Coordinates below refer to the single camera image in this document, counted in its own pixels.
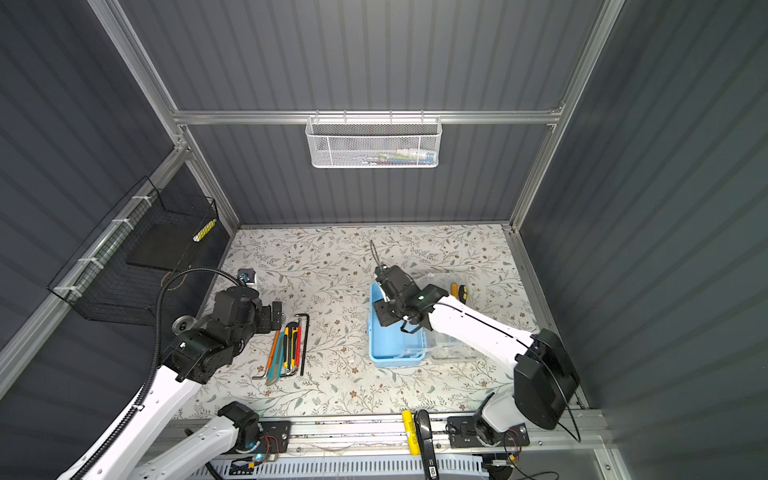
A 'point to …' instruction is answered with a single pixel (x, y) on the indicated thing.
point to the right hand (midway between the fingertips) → (387, 308)
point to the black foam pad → (168, 245)
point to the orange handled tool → (272, 351)
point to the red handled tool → (299, 345)
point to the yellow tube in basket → (204, 229)
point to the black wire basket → (118, 276)
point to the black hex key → (305, 342)
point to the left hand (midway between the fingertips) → (257, 304)
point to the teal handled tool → (274, 371)
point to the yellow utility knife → (290, 334)
